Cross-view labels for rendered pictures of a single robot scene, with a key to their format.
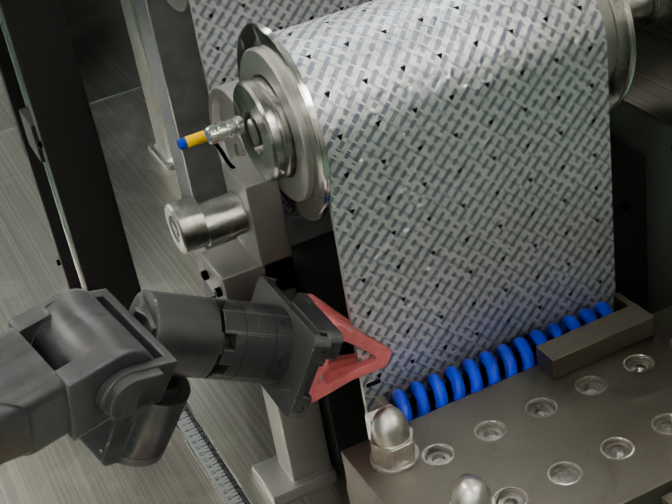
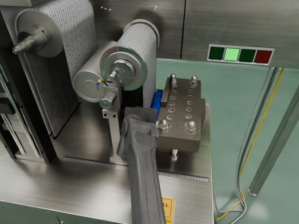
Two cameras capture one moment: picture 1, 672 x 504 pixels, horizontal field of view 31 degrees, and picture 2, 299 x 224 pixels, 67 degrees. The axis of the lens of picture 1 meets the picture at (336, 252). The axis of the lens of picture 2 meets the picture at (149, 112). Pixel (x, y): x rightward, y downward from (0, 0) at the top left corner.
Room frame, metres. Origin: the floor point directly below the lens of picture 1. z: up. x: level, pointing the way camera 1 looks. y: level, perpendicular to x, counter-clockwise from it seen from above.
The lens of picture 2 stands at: (0.42, 0.50, 1.57)
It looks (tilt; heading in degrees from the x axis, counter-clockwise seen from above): 39 degrees down; 301
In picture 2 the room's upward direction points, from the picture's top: straight up
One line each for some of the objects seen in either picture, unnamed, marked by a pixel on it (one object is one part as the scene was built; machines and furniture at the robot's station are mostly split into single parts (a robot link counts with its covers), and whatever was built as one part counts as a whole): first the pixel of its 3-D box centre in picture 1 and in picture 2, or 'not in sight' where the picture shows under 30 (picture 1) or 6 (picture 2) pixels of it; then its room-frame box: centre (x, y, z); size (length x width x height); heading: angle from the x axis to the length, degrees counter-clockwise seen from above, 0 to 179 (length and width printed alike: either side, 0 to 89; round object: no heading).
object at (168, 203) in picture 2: not in sight; (161, 209); (0.57, 0.18, 0.91); 0.07 x 0.07 x 0.02; 21
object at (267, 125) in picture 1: (266, 128); (122, 71); (0.80, 0.03, 1.25); 0.07 x 0.02 x 0.07; 21
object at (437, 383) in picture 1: (511, 363); (155, 107); (0.77, -0.12, 1.03); 0.21 x 0.04 x 0.03; 111
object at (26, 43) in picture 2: not in sight; (21, 47); (1.01, 0.19, 1.33); 0.06 x 0.03 x 0.03; 111
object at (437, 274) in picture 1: (485, 269); (150, 90); (0.79, -0.11, 1.10); 0.23 x 0.01 x 0.18; 111
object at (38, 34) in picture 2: not in sight; (34, 39); (1.03, 0.13, 1.33); 0.06 x 0.06 x 0.06; 21
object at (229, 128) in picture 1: (225, 130); (113, 75); (0.81, 0.06, 1.25); 0.03 x 0.01 x 0.01; 111
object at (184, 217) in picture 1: (186, 224); (107, 102); (0.81, 0.11, 1.18); 0.04 x 0.02 x 0.04; 21
